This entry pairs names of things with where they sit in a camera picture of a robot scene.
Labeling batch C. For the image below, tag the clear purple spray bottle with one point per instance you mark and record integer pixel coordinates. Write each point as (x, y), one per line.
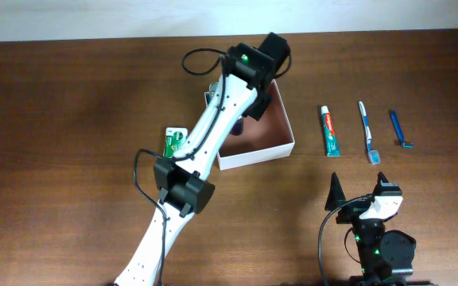
(237, 129)

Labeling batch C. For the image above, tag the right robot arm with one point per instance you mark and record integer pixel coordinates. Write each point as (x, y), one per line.
(385, 256)

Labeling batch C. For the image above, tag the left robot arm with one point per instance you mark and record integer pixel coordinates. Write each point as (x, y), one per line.
(182, 180)

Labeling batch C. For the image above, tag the toothpaste tube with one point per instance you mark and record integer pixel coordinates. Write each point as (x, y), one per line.
(332, 147)

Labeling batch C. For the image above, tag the blue disposable razor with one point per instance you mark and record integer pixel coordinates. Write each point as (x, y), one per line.
(398, 130)

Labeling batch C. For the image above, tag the white open cardboard box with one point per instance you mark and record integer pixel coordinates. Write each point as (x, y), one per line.
(269, 138)

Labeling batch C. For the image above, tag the green white soap bar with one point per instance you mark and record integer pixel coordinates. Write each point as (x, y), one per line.
(174, 138)

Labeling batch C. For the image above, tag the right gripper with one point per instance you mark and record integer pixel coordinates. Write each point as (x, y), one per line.
(351, 210)

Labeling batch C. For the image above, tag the blue white toothbrush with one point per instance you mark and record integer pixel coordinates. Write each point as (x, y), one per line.
(372, 154)

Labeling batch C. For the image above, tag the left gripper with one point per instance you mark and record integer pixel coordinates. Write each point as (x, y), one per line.
(261, 106)

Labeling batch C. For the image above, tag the teal mouthwash bottle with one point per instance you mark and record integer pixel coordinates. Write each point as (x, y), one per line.
(211, 91)

